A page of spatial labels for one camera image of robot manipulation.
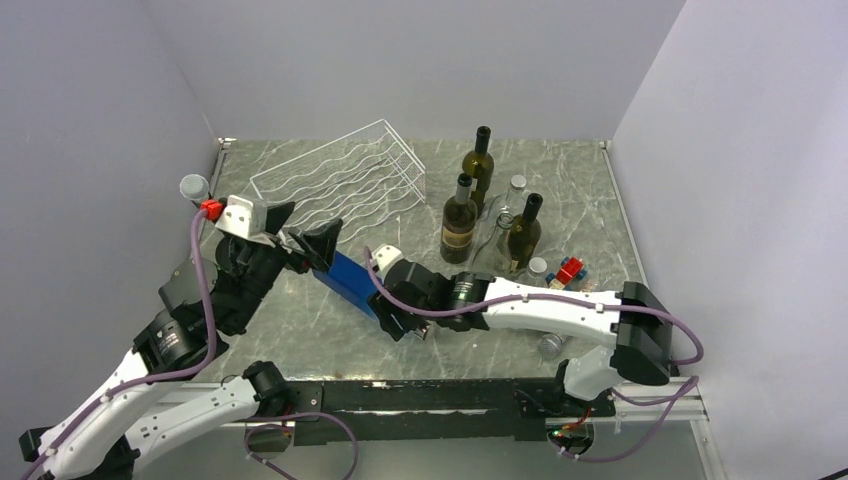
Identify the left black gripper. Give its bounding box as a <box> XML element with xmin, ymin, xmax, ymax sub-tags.
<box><xmin>225</xmin><ymin>202</ymin><xmax>343</xmax><ymax>332</ymax></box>

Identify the blue glass bottle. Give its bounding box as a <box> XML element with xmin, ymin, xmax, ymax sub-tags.
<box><xmin>312</xmin><ymin>252</ymin><xmax>377</xmax><ymax>319</ymax></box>

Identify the labelled dark wine bottle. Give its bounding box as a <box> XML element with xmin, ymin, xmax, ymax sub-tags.
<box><xmin>440</xmin><ymin>173</ymin><xmax>478</xmax><ymax>264</ymax></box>

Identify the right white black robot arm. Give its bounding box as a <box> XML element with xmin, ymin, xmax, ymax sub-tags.
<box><xmin>366</xmin><ymin>260</ymin><xmax>672</xmax><ymax>415</ymax></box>

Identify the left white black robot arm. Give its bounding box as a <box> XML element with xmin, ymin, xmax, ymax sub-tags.
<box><xmin>19</xmin><ymin>196</ymin><xmax>343</xmax><ymax>479</ymax></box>

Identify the clear glass bottle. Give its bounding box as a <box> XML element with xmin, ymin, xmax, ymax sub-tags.
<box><xmin>470</xmin><ymin>213</ymin><xmax>514</xmax><ymax>276</ymax></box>

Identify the small clear round bottle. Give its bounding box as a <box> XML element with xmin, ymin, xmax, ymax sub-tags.
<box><xmin>516</xmin><ymin>257</ymin><xmax>548</xmax><ymax>289</ymax></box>

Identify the olive green wine bottle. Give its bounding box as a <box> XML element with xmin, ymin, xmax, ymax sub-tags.
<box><xmin>507</xmin><ymin>193</ymin><xmax>543</xmax><ymax>273</ymax></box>

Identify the glitter filled tube bottle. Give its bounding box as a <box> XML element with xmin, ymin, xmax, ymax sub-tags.
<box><xmin>537</xmin><ymin>333</ymin><xmax>567</xmax><ymax>361</ymax></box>

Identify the clear bottle silver cap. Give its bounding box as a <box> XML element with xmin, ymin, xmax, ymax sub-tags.
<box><xmin>498</xmin><ymin>174</ymin><xmax>527</xmax><ymax>216</ymax></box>

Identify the dark green wine bottle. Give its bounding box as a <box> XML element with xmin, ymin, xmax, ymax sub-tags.
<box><xmin>462</xmin><ymin>126</ymin><xmax>495</xmax><ymax>216</ymax></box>

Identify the black microphone on stand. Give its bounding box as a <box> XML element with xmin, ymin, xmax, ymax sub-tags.
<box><xmin>179</xmin><ymin>174</ymin><xmax>210</xmax><ymax>204</ymax></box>

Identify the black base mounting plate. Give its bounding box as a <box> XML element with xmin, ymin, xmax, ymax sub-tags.
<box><xmin>288</xmin><ymin>377</ymin><xmax>616</xmax><ymax>446</ymax></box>

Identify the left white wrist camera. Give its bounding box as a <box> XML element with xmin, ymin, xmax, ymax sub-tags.
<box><xmin>214</xmin><ymin>195</ymin><xmax>276</xmax><ymax>247</ymax></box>

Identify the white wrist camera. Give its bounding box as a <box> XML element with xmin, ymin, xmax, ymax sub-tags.
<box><xmin>214</xmin><ymin>195</ymin><xmax>276</xmax><ymax>247</ymax></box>
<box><xmin>371</xmin><ymin>244</ymin><xmax>404</xmax><ymax>275</ymax></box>

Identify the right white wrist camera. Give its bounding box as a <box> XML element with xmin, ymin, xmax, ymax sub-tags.
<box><xmin>371</xmin><ymin>244</ymin><xmax>404</xmax><ymax>275</ymax></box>

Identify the white wire wine rack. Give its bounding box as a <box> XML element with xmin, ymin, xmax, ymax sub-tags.
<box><xmin>249</xmin><ymin>119</ymin><xmax>426</xmax><ymax>244</ymax></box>

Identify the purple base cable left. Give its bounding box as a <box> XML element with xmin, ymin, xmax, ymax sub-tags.
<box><xmin>243</xmin><ymin>411</ymin><xmax>360</xmax><ymax>480</ymax></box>

